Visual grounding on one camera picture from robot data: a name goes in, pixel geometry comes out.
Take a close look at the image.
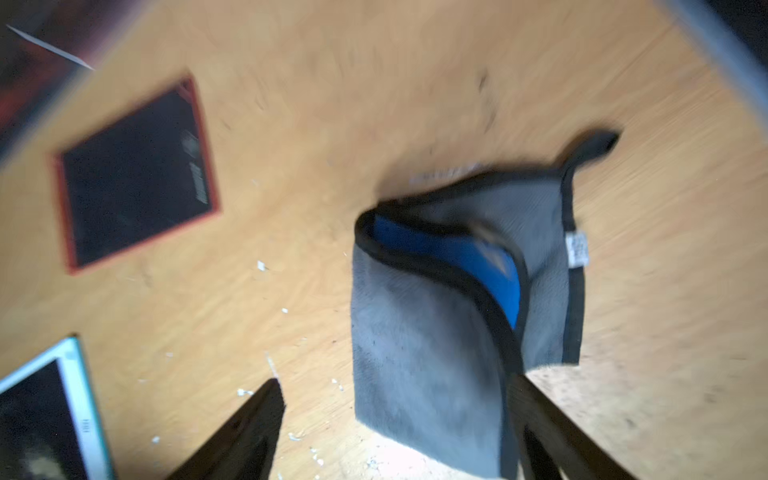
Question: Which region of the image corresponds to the blue-edged white drawing tablet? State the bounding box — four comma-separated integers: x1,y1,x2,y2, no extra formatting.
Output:
1,335,116,479

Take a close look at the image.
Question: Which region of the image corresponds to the red drawing tablet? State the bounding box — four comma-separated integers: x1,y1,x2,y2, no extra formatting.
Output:
53,74,221,275

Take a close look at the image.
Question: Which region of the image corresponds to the grey microfibre cloth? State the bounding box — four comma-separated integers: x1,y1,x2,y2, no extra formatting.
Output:
350,128,620,479

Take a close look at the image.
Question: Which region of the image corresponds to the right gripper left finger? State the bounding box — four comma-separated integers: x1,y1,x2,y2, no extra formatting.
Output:
169,378,285,480

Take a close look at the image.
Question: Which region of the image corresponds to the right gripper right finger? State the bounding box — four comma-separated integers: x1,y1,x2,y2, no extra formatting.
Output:
508,374,635,480

